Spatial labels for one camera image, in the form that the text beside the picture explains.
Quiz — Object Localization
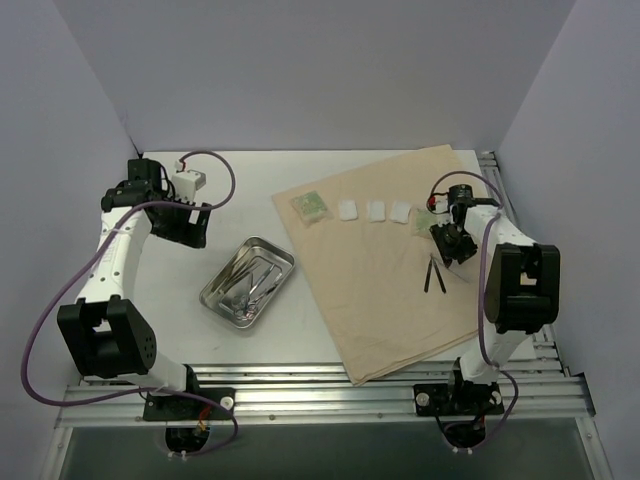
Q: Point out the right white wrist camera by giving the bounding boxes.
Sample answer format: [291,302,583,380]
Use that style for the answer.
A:
[428,196,449,218]

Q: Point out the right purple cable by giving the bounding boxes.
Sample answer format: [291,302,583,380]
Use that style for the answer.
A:
[428,170,518,446]

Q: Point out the aluminium rail frame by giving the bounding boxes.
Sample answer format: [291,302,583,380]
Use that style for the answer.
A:
[43,360,598,479]

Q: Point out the right side aluminium rail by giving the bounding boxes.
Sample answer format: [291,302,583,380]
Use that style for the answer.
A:
[476,152,565,373]

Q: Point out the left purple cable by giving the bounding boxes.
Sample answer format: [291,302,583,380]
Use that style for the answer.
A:
[22,150,240,457]

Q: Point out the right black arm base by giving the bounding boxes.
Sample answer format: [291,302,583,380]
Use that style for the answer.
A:
[413,381,505,417]

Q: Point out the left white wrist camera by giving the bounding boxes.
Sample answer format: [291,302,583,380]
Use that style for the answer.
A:
[171,170,206,203]

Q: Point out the beige cloth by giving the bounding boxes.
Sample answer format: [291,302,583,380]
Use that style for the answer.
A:
[272,145,487,385]

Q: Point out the steel tweezers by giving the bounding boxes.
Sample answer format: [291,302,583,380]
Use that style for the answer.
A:
[217,258,259,294]
[230,257,262,283]
[221,259,263,291]

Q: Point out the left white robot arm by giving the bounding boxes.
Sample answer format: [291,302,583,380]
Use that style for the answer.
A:
[57,159,209,419]

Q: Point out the purple cable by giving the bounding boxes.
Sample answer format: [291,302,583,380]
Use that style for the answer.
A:
[428,170,518,446]
[22,150,240,457]

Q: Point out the steel scissors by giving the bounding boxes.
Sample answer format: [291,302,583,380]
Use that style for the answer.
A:
[235,264,275,319]
[244,272,283,317]
[234,265,274,319]

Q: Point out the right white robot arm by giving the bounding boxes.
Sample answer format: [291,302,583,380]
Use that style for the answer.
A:
[426,184,561,413]

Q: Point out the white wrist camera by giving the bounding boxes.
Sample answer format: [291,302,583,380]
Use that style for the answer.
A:
[428,196,449,218]
[171,170,206,203]

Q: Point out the white gauze pad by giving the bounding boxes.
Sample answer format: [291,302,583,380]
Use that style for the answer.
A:
[367,200,386,223]
[339,199,358,222]
[390,201,412,224]

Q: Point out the stainless steel tray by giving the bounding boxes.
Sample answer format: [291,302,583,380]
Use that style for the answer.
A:
[199,236,296,330]

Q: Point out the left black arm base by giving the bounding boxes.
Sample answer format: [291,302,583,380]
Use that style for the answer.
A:
[142,387,236,422]

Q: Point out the green gauze packet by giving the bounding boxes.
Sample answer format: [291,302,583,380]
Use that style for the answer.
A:
[411,208,438,238]
[290,191,331,226]

